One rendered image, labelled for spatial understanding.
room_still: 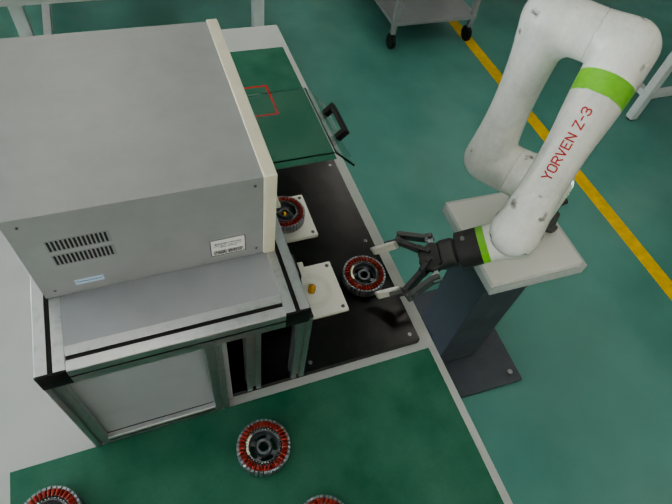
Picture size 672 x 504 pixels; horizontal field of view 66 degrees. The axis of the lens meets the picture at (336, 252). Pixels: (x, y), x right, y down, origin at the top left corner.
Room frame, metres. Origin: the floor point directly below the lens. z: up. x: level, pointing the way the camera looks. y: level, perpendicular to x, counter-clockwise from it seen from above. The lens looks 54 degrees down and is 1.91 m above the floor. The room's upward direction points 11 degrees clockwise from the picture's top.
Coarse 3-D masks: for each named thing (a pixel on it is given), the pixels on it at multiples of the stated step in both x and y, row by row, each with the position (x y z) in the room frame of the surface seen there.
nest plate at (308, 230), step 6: (300, 198) 0.98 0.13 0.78; (306, 210) 0.95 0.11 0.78; (306, 216) 0.92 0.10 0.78; (306, 222) 0.90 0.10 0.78; (312, 222) 0.91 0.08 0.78; (300, 228) 0.88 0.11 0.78; (306, 228) 0.88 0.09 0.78; (312, 228) 0.89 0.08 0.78; (288, 234) 0.85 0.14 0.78; (294, 234) 0.85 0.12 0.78; (300, 234) 0.86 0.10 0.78; (306, 234) 0.86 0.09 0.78; (312, 234) 0.87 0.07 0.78; (288, 240) 0.83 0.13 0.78; (294, 240) 0.84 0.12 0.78
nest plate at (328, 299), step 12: (324, 264) 0.78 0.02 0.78; (312, 276) 0.73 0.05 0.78; (324, 276) 0.74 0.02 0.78; (324, 288) 0.70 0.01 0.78; (336, 288) 0.71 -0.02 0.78; (312, 300) 0.66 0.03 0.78; (324, 300) 0.67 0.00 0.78; (336, 300) 0.67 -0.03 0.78; (312, 312) 0.63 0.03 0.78; (324, 312) 0.63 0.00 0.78; (336, 312) 0.64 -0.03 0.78
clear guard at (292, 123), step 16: (256, 96) 1.04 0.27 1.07; (272, 96) 1.05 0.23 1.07; (288, 96) 1.06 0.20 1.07; (304, 96) 1.08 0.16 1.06; (256, 112) 0.98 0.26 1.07; (272, 112) 0.99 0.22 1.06; (288, 112) 1.00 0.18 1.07; (304, 112) 1.02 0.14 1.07; (320, 112) 1.05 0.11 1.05; (272, 128) 0.94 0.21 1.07; (288, 128) 0.95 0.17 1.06; (304, 128) 0.96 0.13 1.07; (320, 128) 0.97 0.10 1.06; (336, 128) 1.05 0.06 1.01; (272, 144) 0.88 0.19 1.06; (288, 144) 0.89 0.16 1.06; (304, 144) 0.90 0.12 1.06; (320, 144) 0.91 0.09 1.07; (336, 144) 0.94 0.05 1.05; (272, 160) 0.83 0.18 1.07; (288, 160) 0.84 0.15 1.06; (352, 160) 0.94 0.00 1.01
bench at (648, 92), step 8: (664, 64) 2.85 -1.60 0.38; (656, 72) 2.86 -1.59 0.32; (664, 72) 2.82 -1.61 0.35; (656, 80) 2.83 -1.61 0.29; (664, 80) 2.84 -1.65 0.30; (640, 88) 2.89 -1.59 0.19; (648, 88) 2.84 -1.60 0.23; (656, 88) 2.83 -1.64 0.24; (664, 88) 2.92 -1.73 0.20; (640, 96) 2.85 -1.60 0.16; (648, 96) 2.82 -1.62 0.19; (656, 96) 2.86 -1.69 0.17; (664, 96) 2.90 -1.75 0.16; (640, 104) 2.83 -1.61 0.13; (632, 112) 2.84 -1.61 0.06; (640, 112) 2.84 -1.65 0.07; (632, 120) 2.83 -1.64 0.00
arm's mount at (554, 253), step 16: (448, 208) 1.08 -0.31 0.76; (464, 208) 1.09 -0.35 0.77; (480, 208) 1.10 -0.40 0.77; (496, 208) 1.11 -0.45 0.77; (464, 224) 1.03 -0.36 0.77; (480, 224) 1.04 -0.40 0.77; (544, 240) 1.02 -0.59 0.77; (560, 240) 1.03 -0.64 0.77; (528, 256) 0.95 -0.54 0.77; (544, 256) 0.96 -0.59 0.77; (560, 256) 0.97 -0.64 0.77; (576, 256) 0.98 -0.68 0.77; (496, 272) 0.87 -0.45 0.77; (512, 272) 0.88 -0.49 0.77; (528, 272) 0.89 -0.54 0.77; (544, 272) 0.91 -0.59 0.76
